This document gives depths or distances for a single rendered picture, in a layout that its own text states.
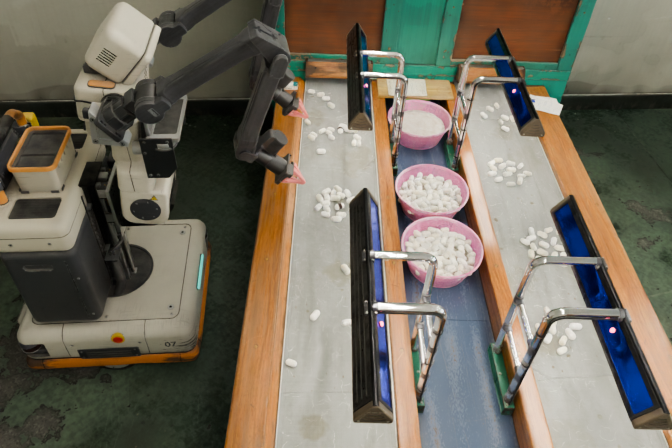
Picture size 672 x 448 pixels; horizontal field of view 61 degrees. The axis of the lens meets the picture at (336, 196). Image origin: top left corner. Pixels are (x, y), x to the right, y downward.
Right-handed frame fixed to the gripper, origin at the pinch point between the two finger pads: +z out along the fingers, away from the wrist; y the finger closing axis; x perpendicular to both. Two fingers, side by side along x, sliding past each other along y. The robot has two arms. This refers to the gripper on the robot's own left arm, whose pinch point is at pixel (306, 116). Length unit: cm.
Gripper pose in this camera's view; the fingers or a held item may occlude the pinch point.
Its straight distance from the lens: 223.3
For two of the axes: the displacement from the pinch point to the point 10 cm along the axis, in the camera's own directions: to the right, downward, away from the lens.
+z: 7.1, 5.1, 4.8
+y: 0.0, -6.8, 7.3
